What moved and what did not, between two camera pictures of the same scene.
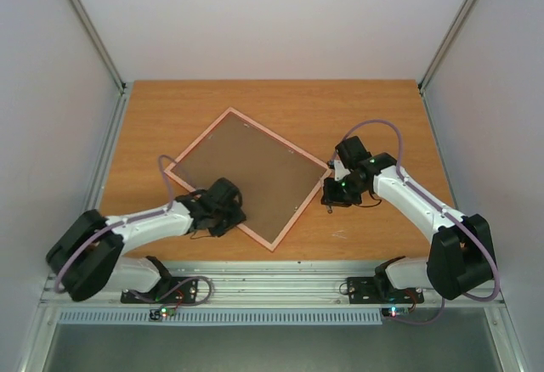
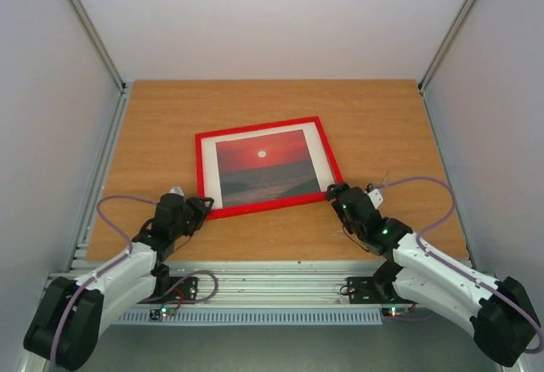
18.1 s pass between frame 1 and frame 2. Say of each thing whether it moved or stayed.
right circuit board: stayed
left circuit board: stayed
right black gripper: moved
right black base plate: stayed
